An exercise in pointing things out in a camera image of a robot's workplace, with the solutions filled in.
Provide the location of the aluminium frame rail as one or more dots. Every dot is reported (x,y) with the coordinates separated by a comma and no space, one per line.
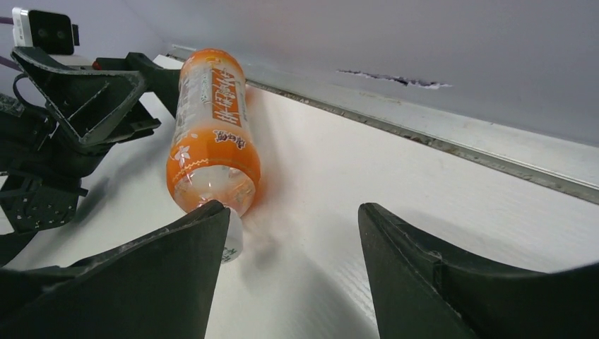
(377,100)

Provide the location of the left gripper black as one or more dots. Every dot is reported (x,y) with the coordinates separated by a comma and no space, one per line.
(47,151)

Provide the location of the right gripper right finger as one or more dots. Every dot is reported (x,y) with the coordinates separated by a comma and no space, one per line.
(425,287)

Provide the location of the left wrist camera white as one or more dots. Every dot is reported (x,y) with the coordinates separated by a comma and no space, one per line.
(54,33)

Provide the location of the orange drink bottle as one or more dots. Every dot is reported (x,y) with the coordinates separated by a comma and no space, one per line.
(213,156)

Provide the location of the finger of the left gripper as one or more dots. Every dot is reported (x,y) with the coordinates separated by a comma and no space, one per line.
(163,82)

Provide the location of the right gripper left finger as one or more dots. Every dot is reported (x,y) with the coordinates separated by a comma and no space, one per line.
(160,285)

